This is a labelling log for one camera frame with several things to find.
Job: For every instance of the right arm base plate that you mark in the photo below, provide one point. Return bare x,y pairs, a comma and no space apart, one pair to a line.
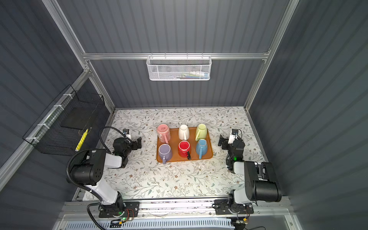
225,207

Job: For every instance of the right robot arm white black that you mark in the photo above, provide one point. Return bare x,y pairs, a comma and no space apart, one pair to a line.
260,180

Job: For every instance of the markers in white basket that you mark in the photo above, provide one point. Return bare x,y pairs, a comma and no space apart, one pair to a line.
197,75

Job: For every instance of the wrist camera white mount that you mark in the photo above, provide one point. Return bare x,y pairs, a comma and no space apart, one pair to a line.
234,135
127,134

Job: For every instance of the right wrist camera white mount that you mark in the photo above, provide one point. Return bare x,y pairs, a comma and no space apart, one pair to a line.
234,135

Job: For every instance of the white cream mug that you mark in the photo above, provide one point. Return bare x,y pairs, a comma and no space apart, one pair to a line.
183,132

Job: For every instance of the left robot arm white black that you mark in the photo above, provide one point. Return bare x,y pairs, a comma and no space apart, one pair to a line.
85,170

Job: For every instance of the yellow marker pen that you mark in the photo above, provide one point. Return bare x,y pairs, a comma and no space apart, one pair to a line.
81,141

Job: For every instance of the purple lavender mug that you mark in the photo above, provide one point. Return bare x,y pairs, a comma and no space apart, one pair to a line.
165,153

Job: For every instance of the white wire mesh basket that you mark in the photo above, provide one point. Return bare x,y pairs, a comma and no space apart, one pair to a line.
162,69

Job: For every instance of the red mug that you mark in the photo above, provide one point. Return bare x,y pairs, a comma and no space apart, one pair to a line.
184,149

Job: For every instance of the black wire basket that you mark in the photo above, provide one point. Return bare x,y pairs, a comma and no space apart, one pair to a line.
60,130

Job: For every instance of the pink patterned mug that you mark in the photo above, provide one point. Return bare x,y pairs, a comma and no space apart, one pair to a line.
163,132

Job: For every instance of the light green mug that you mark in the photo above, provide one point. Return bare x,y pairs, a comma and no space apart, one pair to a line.
201,132

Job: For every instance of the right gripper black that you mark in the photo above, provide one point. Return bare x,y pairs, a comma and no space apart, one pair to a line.
226,144

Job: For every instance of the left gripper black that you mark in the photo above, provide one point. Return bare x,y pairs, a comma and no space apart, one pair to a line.
135,144

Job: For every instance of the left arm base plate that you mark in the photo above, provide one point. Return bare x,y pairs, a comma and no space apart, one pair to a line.
119,210

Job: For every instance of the blue floral mug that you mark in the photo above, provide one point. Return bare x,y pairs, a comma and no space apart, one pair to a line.
201,148

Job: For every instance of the orange plastic tray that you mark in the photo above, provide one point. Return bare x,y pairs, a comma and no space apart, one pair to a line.
174,144

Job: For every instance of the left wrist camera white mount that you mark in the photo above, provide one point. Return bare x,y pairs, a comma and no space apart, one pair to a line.
127,134

